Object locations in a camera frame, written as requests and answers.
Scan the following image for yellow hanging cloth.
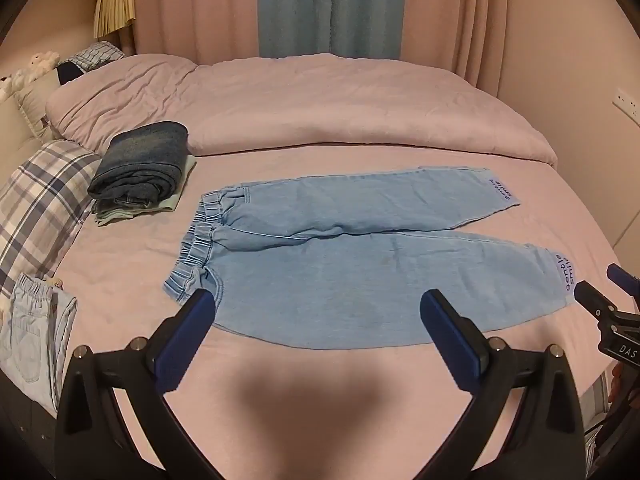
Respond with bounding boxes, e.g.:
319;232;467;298
94;0;136;40

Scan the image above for light blue denim pants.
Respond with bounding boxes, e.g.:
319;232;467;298
162;167;581;351

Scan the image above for white wall socket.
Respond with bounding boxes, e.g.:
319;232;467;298
614;87;640;123

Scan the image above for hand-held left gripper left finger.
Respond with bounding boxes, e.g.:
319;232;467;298
54;288;223;480

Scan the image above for white pillow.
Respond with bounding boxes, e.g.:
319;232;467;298
15;67;63;141

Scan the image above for folded pale green garment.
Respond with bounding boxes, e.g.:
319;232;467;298
92;155;197;227

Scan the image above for folded dark blue jeans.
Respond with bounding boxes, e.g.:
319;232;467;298
87;121;188;208

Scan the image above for pink duvet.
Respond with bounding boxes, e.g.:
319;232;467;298
45;52;558;171

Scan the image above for pink bed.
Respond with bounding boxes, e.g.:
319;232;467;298
0;150;640;480

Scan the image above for blue curtain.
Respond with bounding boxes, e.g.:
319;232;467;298
256;0;403;59

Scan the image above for pink curtain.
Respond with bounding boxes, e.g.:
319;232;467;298
400;0;526;101
127;0;261;66

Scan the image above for large plaid pillow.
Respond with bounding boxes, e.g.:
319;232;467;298
0;140;103;306

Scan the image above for small blue checked pillow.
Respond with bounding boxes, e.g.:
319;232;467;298
56;41;126;86

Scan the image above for pale washed denim pants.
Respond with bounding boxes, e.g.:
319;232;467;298
0;274;78;416

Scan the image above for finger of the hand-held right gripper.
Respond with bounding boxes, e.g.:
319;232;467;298
575;282;620;322
606;263;640;307

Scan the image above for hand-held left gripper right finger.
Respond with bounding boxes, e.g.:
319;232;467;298
420;288;587;480

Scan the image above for white plush toy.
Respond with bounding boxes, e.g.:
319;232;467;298
27;51;60;81
0;72;27;102

